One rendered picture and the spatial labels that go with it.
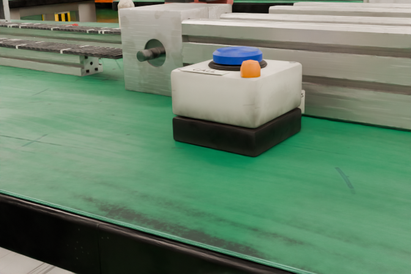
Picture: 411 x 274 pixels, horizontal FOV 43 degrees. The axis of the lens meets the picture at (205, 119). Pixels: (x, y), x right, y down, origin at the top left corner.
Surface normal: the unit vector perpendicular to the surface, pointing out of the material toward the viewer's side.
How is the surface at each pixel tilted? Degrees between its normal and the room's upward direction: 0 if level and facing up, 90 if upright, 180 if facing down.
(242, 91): 90
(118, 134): 0
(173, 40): 90
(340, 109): 90
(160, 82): 90
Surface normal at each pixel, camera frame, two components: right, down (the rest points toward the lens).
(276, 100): 0.81, 0.15
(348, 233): -0.03, -0.96
